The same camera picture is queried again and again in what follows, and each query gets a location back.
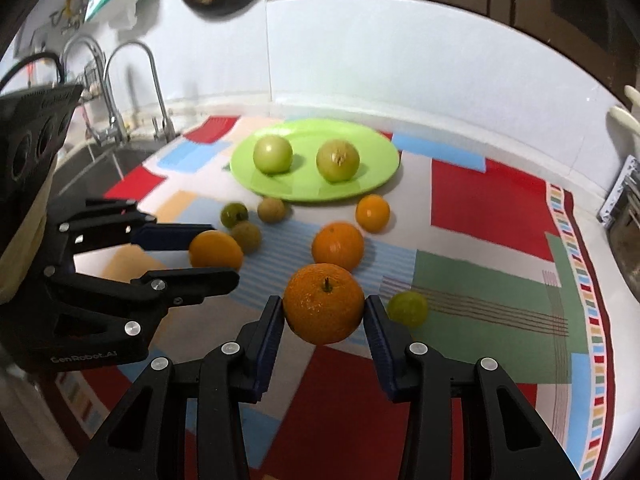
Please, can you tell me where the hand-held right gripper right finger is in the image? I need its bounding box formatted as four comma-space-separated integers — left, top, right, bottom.
365, 295, 582, 480

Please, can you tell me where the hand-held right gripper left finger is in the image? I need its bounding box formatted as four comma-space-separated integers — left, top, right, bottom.
67, 295, 286, 480

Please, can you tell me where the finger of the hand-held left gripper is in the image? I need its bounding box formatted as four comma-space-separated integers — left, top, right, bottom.
47, 198, 217, 257
44, 266, 242, 347

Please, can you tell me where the smooth orange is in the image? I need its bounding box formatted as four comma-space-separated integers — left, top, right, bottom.
188, 230, 245, 271

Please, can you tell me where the large orange with stem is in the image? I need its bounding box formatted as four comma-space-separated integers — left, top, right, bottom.
282, 262, 366, 346

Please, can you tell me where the green plate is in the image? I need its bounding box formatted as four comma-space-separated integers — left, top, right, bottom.
230, 118, 402, 203

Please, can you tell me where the small yellow-green fruit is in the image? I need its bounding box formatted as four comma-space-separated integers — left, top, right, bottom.
387, 291, 429, 329

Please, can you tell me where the small brown-green fruit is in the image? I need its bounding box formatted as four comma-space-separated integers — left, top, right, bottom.
230, 221, 263, 255

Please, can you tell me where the steel sink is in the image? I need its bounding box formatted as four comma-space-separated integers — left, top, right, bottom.
50, 135, 167, 197

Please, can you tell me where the small dark green fruit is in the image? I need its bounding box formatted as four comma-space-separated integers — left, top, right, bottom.
221, 202, 249, 228

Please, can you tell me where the tall chrome faucet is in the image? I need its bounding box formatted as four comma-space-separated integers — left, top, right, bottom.
61, 35, 132, 147
102, 41, 182, 144

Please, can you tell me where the small brown fruit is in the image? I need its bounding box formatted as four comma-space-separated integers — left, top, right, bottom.
257, 197, 287, 223

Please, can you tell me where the medium orange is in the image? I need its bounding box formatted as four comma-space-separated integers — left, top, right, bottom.
311, 222, 365, 273

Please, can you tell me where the small orange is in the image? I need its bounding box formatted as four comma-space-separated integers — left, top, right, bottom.
355, 194, 391, 234

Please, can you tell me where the smooth green apple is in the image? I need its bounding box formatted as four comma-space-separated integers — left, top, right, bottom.
252, 135, 294, 176

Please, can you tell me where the colourful patchwork tablecloth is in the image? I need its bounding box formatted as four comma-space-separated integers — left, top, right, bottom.
52, 115, 618, 480

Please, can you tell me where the green apple with brown mark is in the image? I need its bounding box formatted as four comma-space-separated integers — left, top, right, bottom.
316, 139, 361, 183

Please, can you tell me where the metal stove part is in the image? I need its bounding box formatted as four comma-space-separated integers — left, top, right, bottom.
597, 155, 640, 232

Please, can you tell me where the black cable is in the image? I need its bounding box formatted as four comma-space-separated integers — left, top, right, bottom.
0, 51, 69, 97

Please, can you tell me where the bicycle wall sticker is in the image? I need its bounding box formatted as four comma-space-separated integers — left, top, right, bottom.
47, 0, 89, 32

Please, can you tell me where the white utensil handle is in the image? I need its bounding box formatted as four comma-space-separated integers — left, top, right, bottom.
607, 105, 640, 137

